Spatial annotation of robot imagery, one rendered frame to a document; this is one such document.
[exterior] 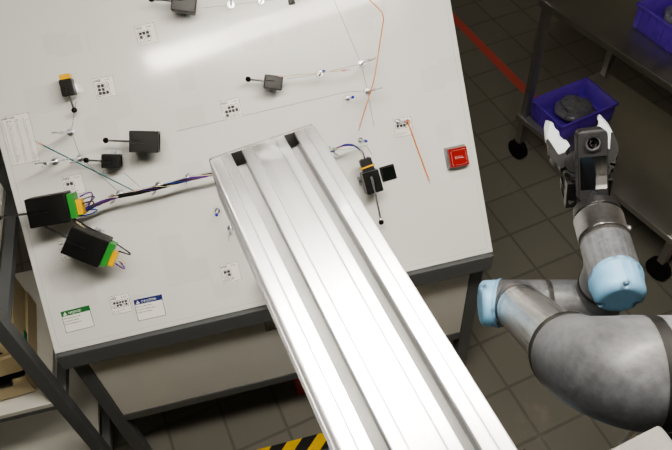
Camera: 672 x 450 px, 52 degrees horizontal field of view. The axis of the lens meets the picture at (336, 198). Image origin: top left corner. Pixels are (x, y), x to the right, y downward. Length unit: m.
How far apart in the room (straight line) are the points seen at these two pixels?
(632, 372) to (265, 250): 0.39
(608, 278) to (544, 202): 2.22
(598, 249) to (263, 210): 0.65
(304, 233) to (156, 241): 1.34
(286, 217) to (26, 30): 1.42
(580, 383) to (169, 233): 1.26
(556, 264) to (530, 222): 0.24
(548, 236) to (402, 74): 1.49
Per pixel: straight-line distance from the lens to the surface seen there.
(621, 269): 1.05
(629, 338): 0.74
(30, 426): 2.61
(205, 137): 1.78
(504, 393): 2.70
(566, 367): 0.75
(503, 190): 3.26
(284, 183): 0.52
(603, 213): 1.10
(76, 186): 1.82
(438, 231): 1.88
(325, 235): 0.48
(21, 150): 1.85
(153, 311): 1.85
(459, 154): 1.84
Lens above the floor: 2.41
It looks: 49 degrees down
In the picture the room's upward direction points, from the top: 4 degrees counter-clockwise
